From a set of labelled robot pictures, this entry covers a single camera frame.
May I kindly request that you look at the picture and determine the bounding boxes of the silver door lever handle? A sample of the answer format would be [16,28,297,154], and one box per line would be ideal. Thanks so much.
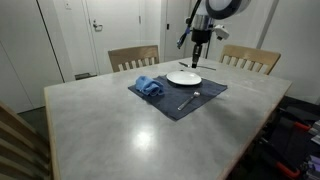
[92,19,104,33]

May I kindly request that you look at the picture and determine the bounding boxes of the silver metal spoon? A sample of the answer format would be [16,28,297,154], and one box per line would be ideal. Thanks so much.
[177,61,218,72]

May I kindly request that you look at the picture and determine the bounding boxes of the dark wall floor vent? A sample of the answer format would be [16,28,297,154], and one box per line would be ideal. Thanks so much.
[74,72,98,81]

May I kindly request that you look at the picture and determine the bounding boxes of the white room door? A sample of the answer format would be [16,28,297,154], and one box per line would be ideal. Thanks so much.
[83,0,142,76]

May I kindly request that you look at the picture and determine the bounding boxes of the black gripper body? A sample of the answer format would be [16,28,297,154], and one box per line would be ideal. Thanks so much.
[191,29,213,46]

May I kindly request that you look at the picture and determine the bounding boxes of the blue folded cloth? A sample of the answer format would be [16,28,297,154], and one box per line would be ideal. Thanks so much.
[134,75,165,98]

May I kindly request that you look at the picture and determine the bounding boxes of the dark blue table mat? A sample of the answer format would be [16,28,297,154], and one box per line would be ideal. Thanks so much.
[127,75,229,122]

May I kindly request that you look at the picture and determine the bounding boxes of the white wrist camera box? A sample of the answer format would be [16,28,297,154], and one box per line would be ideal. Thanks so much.
[213,24,231,42]

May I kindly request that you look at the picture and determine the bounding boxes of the silver metal blocks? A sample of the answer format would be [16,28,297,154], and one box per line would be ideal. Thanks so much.
[308,119,320,146]

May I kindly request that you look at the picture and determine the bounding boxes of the white round plate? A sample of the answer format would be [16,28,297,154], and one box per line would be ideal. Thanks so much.
[165,70,203,87]

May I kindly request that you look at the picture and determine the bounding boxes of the black clamp with orange handle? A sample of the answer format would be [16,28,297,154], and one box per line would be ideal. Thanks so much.
[259,138,301,180]
[286,114,313,133]

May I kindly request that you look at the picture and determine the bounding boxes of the wooden slat-back chair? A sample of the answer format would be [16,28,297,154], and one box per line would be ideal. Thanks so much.
[0,101,53,180]
[218,44,282,76]
[107,44,161,73]

